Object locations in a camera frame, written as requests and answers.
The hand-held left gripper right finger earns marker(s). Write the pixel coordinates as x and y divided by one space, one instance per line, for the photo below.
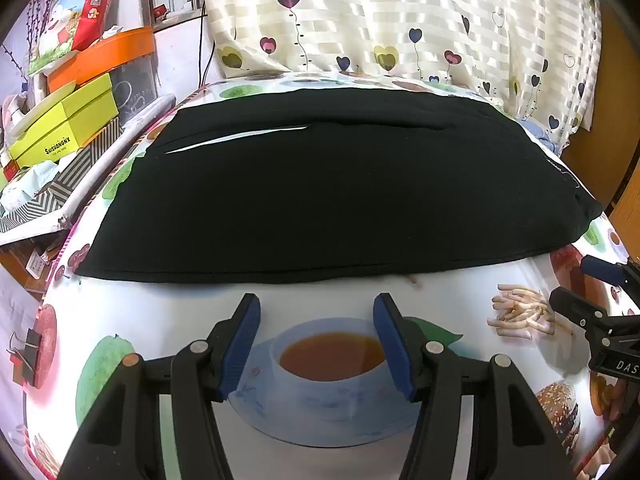
395 350

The yellow cardboard box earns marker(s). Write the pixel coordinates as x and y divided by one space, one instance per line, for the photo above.
75 120

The black pants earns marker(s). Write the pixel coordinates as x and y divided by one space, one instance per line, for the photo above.
325 185

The blue striped cloth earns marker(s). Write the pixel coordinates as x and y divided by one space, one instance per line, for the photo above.
542 135

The grey striped box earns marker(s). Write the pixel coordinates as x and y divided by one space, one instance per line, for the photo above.
70 180

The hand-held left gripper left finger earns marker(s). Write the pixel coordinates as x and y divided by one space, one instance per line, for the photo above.
240 350

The clear plastic container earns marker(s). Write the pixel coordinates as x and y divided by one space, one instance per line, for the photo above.
135 90

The food print tablecloth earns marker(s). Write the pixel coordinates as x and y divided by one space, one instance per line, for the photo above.
150 310

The wooden cabinet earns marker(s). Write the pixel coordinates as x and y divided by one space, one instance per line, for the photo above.
615 110

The heart print curtain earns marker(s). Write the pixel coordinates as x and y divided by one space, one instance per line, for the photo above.
400 20

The black binder clip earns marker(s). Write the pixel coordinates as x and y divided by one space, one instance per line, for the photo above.
29 355

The pale green plate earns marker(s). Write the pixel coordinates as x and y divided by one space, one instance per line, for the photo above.
40 107

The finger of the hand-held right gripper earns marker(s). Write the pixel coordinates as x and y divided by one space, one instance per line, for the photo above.
602 269
575 305

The red cartoon print box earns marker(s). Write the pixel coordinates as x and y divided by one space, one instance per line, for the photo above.
80 5

